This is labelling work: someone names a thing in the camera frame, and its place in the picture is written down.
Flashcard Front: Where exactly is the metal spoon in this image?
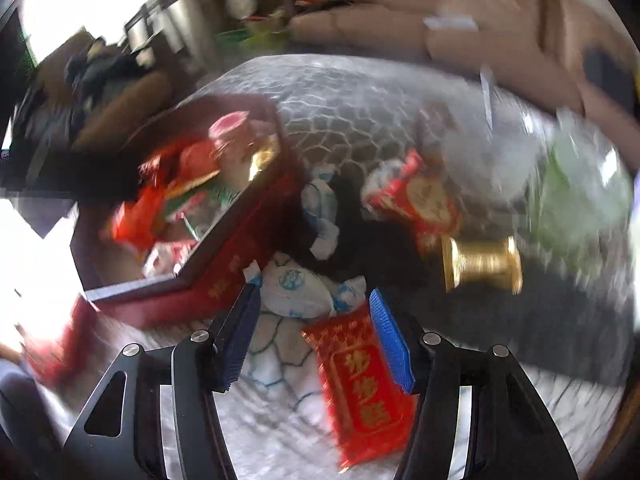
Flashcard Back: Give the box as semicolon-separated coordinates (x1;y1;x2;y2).
477;62;498;131

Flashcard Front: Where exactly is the red round-print packet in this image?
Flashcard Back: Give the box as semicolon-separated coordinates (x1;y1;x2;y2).
361;150;463;251

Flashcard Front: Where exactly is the white paper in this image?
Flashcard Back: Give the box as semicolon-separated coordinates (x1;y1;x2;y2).
424;15;478;31

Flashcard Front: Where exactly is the white blue candy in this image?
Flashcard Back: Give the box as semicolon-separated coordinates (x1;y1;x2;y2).
243;252;368;321
300;170;337;221
310;219;342;261

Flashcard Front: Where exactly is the clear glass mug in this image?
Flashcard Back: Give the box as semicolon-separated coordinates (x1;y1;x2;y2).
440;105;551;196

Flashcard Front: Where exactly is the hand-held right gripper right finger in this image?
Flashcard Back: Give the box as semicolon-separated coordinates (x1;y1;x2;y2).
369;288;581;480

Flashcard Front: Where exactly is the green glass bowl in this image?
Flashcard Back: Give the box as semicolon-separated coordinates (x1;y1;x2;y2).
530;110;633;271

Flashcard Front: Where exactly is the green white packet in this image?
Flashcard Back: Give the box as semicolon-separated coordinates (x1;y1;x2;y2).
165;180;236;226

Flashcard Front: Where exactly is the red gold packet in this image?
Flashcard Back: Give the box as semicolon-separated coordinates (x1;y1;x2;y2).
301;305;418;471

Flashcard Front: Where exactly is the gold spool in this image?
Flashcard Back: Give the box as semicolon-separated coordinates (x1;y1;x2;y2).
441;235;523;293

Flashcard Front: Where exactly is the red gift box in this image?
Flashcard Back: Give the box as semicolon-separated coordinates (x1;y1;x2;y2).
22;95;306;386

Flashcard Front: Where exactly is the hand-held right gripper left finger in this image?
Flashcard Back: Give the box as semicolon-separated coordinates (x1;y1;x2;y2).
62;282;263;480

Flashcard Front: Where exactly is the beige sofa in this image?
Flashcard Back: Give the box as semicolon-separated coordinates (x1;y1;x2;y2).
290;0;626;116

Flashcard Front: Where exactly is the red snack packet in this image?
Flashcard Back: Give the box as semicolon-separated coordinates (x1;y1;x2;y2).
177;140;221;176
102;180;171;256

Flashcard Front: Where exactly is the dark cushion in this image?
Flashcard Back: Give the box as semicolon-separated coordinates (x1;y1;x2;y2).
582;47;636;106

